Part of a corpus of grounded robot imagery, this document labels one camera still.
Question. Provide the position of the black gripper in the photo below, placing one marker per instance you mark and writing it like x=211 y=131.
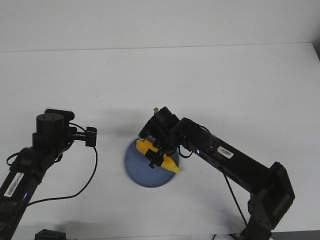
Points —
x=159 y=127
x=89 y=136

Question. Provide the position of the yellow corn cob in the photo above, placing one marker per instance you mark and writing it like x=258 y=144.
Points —
x=168 y=164

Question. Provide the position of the blue round plate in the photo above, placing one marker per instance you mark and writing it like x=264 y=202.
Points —
x=137 y=168

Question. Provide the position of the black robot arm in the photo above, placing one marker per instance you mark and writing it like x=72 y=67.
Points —
x=271 y=192
x=55 y=133

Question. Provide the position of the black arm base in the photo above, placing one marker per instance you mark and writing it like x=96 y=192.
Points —
x=47 y=234

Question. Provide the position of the white object at table edge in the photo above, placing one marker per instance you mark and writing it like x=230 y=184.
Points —
x=224 y=237

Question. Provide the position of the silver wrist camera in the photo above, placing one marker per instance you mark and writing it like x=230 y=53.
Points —
x=68 y=114

